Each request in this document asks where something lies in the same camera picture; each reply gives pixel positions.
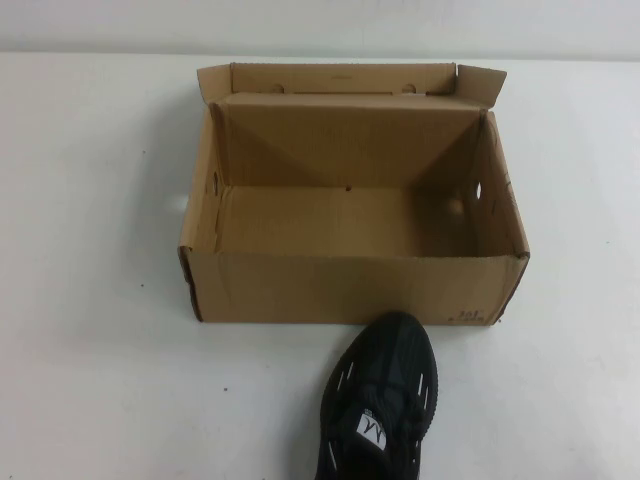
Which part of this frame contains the black knit sneaker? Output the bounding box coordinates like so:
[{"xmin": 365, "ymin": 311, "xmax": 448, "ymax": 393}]
[{"xmin": 313, "ymin": 310, "xmax": 442, "ymax": 480}]

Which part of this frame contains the brown cardboard shoe box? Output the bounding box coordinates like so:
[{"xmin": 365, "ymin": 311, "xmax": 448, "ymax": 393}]
[{"xmin": 178, "ymin": 60, "xmax": 531, "ymax": 326}]

